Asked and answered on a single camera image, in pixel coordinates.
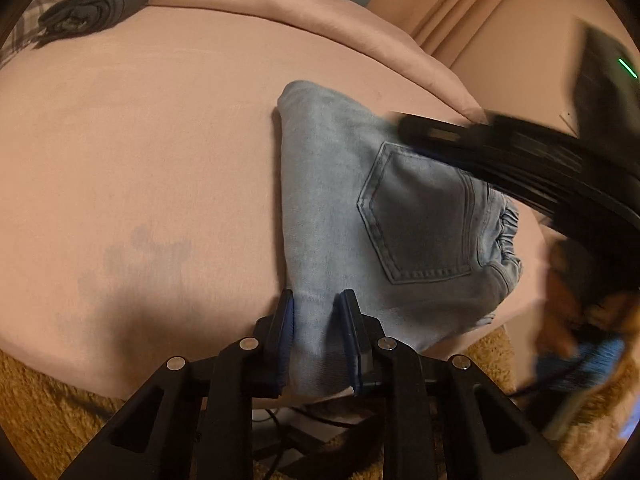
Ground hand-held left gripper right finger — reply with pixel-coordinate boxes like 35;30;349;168
335;288;575;480

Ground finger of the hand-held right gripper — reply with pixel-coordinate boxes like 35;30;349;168
395;112;501;173

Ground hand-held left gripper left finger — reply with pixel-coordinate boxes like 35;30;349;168
60;290;296;480

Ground light blue denim pants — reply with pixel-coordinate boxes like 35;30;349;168
272;80;524;397

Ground pink curtain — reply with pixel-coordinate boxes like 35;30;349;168
365;0;542;69

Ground pink duvet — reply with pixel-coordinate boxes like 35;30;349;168
50;0;489;126

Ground blue cloth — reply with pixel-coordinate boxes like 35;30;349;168
535;337;628;397

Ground bed with pink sheet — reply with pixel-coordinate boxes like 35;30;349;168
0;0;551;402

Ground tan shaggy rug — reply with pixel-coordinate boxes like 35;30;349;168
0;327;626;480

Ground dark grey folded cloth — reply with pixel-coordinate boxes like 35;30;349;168
37;0;153;44

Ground plaid cloth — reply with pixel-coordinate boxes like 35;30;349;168
0;0;57;67

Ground black cable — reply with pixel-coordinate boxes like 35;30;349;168
250;405;382;462

